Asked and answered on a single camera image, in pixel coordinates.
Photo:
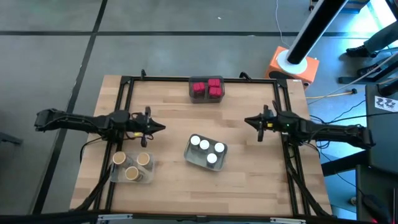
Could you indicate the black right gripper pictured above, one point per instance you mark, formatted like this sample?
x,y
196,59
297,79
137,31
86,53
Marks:
x,y
269,121

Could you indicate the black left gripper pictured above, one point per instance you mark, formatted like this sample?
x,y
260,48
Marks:
x,y
143,124

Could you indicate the tan lid spice jar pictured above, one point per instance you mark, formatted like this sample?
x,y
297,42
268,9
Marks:
x,y
119,158
143,159
132,173

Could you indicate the white lid spice jar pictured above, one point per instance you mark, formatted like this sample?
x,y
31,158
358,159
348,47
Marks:
x,y
219,147
212,158
204,144
195,140

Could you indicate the smoked paprika tin red lid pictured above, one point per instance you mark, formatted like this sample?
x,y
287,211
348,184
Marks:
x,y
198,87
214,82
215,91

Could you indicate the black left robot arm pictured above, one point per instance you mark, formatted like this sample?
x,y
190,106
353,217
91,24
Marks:
x,y
77,121

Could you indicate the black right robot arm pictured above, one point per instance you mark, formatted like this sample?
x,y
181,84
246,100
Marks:
x,y
326,130

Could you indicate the white plastic storage bin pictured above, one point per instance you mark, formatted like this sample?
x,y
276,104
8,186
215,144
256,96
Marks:
x,y
196,155

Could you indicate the clear plastic bin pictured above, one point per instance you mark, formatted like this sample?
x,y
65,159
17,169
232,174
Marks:
x,y
146,177

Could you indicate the grey tinted plastic bin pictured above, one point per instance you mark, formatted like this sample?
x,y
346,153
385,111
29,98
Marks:
x,y
206,99

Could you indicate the white round disc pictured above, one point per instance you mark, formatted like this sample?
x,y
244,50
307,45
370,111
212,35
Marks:
x,y
284,63

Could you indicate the orange box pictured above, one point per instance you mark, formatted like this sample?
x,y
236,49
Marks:
x,y
311,67

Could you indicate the person's shoe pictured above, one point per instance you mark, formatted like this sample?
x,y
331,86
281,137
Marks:
x,y
357,51

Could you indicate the black cabinet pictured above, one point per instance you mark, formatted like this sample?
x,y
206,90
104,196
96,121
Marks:
x,y
382,140

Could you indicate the black rig crossbar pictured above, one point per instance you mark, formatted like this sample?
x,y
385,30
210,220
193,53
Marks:
x,y
62,217

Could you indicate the white sticker black print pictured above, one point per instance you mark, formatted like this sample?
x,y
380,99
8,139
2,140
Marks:
x,y
385,103

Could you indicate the person's leg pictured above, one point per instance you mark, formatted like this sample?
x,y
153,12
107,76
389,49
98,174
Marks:
x,y
382,39

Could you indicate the black aluminium table frame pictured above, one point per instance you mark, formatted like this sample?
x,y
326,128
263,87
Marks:
x,y
155,79

